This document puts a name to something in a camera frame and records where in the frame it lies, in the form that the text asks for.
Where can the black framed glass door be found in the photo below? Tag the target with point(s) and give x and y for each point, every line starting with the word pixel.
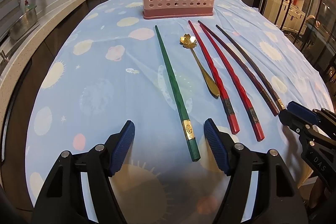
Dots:
pixel 310 26

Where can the gold flower spoon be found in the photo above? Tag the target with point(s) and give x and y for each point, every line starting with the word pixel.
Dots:
pixel 190 42

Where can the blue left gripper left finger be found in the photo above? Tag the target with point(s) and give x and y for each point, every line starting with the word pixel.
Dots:
pixel 121 143

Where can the steel pot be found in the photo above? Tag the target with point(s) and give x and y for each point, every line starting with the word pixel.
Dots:
pixel 23 24

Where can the light blue patterned tablecloth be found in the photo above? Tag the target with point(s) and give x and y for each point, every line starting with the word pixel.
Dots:
pixel 111 70

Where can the brown chopstick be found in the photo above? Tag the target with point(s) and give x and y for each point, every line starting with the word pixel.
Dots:
pixel 262 77

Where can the green chopstick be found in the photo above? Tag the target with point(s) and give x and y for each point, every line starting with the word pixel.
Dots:
pixel 182 111

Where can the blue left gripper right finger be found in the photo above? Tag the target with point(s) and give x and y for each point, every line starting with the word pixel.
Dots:
pixel 220 145

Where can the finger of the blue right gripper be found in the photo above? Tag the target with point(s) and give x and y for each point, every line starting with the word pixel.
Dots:
pixel 303 112

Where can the green dish soap bottle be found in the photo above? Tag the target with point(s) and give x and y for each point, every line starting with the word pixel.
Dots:
pixel 29 6

